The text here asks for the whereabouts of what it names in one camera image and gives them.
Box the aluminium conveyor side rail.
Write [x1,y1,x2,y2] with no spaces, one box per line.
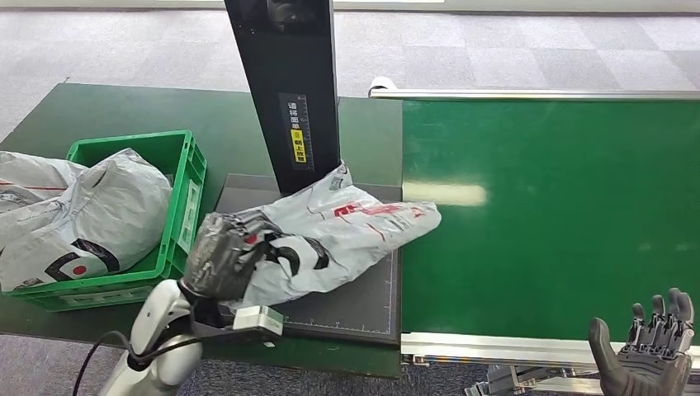
[400,332,700,371]
[369,76,700,102]

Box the green plastic crate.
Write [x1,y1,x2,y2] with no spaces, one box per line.
[5,130,208,313]

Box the yellow sticker on column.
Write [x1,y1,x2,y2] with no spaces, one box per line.
[290,129,307,164]

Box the grey conveyor support bracket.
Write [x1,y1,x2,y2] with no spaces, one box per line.
[465,365,597,396]

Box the white courier bag red line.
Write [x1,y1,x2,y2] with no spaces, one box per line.
[0,151,88,215]

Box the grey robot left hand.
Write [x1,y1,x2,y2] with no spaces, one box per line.
[182,211,275,303]

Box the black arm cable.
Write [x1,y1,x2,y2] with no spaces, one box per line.
[72,330,203,396]

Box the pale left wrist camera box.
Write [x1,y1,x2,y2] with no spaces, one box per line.
[191,304,284,346]

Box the dark green table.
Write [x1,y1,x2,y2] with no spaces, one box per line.
[0,82,404,380]

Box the black scanner platform with ruler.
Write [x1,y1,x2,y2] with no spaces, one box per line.
[215,173,403,347]

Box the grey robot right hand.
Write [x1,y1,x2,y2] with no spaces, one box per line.
[589,288,696,396]

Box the white courier bag black logo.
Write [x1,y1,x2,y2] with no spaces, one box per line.
[0,148,173,292]

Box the black scanner column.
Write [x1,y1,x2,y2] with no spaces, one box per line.
[224,0,341,195]

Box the white courier bag red print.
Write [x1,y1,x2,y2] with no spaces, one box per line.
[221,163,443,310]

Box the green conveyor belt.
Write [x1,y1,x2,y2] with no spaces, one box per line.
[401,99,700,342]

